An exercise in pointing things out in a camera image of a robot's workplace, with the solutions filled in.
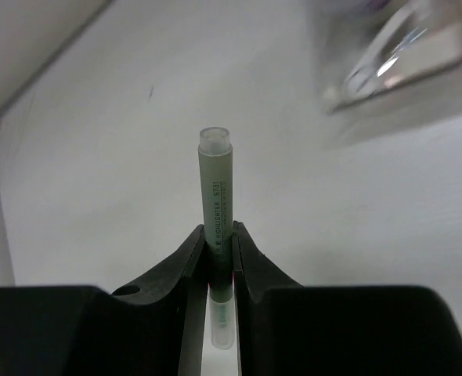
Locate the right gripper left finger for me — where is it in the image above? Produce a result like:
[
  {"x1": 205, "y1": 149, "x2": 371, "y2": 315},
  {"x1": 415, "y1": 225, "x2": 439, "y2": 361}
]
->
[{"x1": 112, "y1": 225, "x2": 208, "y2": 375}]

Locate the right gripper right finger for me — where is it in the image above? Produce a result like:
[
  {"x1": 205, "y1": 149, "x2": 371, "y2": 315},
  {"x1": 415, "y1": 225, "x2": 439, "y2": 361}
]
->
[{"x1": 232, "y1": 221, "x2": 302, "y2": 375}]

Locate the green grey pen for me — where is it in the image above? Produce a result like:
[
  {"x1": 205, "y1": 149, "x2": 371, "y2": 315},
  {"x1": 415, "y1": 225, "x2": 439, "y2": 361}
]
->
[{"x1": 198, "y1": 127, "x2": 235, "y2": 350}]

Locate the clear plastic tray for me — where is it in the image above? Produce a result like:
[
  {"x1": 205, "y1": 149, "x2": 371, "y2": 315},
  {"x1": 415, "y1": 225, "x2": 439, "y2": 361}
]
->
[{"x1": 309, "y1": 0, "x2": 462, "y2": 146}]

